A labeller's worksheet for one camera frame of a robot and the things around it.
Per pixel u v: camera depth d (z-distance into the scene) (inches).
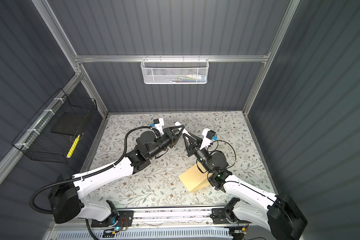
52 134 28.3
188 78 36.0
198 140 25.5
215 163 21.3
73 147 27.1
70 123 28.8
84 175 17.6
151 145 21.0
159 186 33.2
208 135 23.6
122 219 28.5
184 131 26.5
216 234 27.7
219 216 28.6
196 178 34.4
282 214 16.1
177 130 27.0
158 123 26.4
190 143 26.9
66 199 15.9
